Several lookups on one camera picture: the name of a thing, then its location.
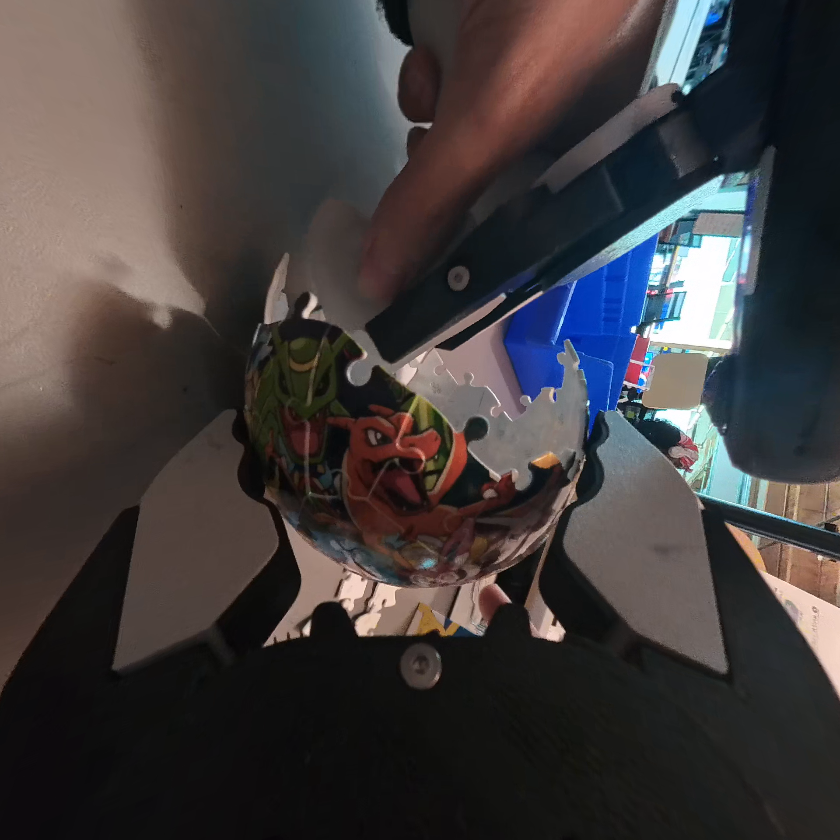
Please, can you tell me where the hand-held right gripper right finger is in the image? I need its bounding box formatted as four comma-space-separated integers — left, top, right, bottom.
539, 408, 731, 677

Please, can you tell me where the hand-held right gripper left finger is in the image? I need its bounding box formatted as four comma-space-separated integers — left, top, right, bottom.
112, 407, 303, 673

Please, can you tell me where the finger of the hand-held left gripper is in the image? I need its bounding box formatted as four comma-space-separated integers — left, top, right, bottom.
365, 85, 716, 362
384, 161, 723, 366

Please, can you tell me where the colourful cartoon puzzle ball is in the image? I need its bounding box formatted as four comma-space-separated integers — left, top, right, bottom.
244, 252, 589, 587

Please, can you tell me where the pile of loose puzzle pieces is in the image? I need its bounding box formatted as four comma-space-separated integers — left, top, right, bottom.
331, 570, 460, 637

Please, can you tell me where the person's left hand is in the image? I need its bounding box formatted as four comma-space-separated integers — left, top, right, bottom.
360, 0, 664, 299

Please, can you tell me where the blue plastic bin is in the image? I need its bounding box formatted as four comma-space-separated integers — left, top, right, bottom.
504, 289, 621, 427
571, 236, 659, 355

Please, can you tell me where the black metal bar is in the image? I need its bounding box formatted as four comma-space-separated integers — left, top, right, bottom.
699, 495, 840, 562

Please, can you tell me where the wooden shelving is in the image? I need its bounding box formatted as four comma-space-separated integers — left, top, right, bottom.
748, 479, 840, 592

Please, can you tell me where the white printed sheet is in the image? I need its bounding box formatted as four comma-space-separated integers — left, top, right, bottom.
764, 571, 840, 664

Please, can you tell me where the yellow blue printed card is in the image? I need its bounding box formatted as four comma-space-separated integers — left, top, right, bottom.
407, 600, 487, 637

